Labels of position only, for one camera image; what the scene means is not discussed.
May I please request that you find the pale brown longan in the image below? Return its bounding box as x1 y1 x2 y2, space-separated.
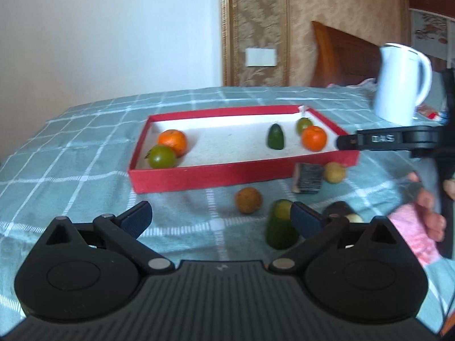
323 162 347 184

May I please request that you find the dark green avocado piece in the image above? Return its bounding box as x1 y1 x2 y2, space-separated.
267 124 285 150

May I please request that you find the framed wall picture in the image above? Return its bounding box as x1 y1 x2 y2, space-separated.
409 7 455 68

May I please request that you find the person's right hand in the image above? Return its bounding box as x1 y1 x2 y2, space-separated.
408 171 446 244

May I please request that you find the cut cucumber piece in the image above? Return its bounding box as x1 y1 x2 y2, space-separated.
267 199 300 250

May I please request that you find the small brown longan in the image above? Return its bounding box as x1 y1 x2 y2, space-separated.
235 187 263 214

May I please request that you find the round sugar cane piece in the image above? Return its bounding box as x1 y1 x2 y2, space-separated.
292 162 324 194

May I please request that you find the pink blanket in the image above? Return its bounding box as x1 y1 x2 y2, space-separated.
387 204 441 264

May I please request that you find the large orange tangerine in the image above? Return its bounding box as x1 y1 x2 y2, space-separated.
301 125 328 152

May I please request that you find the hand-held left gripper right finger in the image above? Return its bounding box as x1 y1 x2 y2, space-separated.
268 202 409 273

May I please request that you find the red cardboard box tray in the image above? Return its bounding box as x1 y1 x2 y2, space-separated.
129 105 360 194

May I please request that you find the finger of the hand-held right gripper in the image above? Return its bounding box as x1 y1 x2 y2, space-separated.
336 126 409 151

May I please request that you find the yellow-green tangerine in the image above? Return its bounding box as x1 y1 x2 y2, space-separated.
145 144 177 169

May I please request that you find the white electric kettle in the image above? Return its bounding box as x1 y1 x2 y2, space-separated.
373 43 433 126

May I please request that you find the brown wooden headboard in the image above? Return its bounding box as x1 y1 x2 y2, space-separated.
312 20 382 88

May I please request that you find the pink bedding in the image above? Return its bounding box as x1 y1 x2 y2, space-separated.
327 77 378 91

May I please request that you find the green checked tablecloth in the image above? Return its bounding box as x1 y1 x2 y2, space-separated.
0 86 455 327

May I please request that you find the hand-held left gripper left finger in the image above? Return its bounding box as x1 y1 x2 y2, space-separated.
36 201 175 276

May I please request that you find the small orange tangerine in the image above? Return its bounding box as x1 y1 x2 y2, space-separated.
157 129 188 157

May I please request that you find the dark sugar cane chunk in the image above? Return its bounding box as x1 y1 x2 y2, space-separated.
322 201 365 224

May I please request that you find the red snack packet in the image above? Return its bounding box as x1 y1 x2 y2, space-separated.
417 105 448 121

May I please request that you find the white wall switch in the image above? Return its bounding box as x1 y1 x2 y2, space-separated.
245 47 277 67

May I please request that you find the dark green tangerine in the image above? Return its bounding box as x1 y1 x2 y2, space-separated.
296 117 314 136

